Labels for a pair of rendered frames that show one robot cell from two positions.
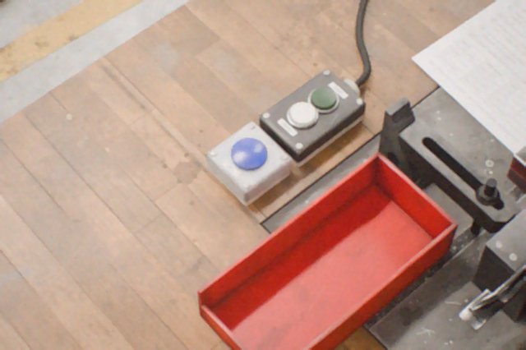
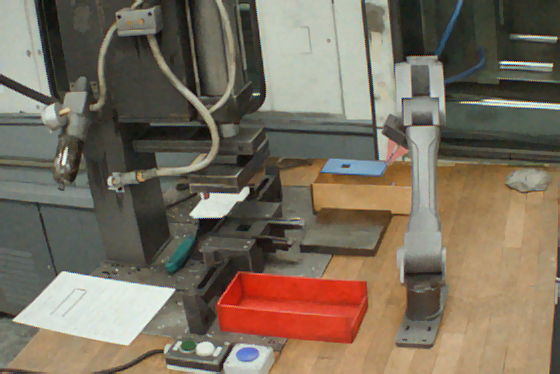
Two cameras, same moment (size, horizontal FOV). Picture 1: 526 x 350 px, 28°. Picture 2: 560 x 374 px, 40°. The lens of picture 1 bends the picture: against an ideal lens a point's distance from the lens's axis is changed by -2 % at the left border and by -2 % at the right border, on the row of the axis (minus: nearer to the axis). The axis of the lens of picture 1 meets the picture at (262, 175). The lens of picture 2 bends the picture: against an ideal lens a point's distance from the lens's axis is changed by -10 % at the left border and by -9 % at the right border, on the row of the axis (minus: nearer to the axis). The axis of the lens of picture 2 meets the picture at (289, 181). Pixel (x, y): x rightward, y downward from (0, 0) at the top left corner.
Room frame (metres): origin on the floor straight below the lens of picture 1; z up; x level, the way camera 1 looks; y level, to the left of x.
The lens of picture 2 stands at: (1.06, 1.05, 1.75)
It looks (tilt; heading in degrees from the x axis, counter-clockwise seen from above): 25 degrees down; 243
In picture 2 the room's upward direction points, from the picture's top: 7 degrees counter-clockwise
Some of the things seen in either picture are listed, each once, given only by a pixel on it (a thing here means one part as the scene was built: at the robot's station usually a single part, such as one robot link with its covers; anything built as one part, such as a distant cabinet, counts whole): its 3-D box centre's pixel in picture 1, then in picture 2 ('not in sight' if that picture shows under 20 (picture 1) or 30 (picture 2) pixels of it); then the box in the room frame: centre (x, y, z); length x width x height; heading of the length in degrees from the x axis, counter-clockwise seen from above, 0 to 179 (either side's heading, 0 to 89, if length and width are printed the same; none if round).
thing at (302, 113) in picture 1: (302, 117); (205, 350); (0.69, -0.04, 0.93); 0.03 x 0.03 x 0.02
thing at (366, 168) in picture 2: not in sight; (357, 162); (0.14, -0.39, 1.00); 0.15 x 0.07 x 0.03; 132
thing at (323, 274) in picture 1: (329, 270); (293, 306); (0.50, -0.07, 0.93); 0.25 x 0.12 x 0.06; 132
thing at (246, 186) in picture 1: (249, 169); (250, 368); (0.64, 0.02, 0.90); 0.07 x 0.07 x 0.06; 42
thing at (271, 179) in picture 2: not in sight; (260, 199); (0.35, -0.47, 0.95); 0.15 x 0.03 x 0.10; 42
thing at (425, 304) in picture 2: not in sight; (423, 298); (0.32, 0.08, 0.94); 0.20 x 0.07 x 0.08; 42
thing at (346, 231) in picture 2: not in sight; (347, 230); (0.25, -0.28, 0.91); 0.17 x 0.16 x 0.02; 42
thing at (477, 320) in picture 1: (492, 300); (274, 241); (0.45, -0.23, 0.98); 0.07 x 0.02 x 0.01; 132
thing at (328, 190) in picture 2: not in sight; (372, 189); (0.12, -0.37, 0.93); 0.25 x 0.13 x 0.08; 132
